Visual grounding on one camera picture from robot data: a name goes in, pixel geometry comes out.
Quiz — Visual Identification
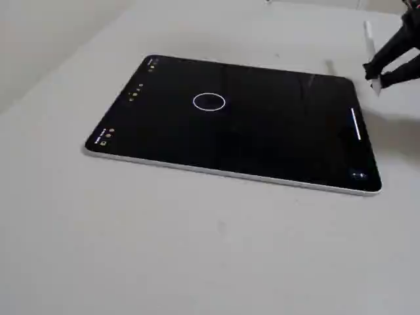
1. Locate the black screen tablet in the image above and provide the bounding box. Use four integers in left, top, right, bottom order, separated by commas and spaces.
83, 54, 383, 197

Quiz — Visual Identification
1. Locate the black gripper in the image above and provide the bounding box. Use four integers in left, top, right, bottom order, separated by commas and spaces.
362, 0, 420, 89

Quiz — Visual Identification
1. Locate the white stylus pen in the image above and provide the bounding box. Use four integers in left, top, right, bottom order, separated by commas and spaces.
363, 20, 381, 97

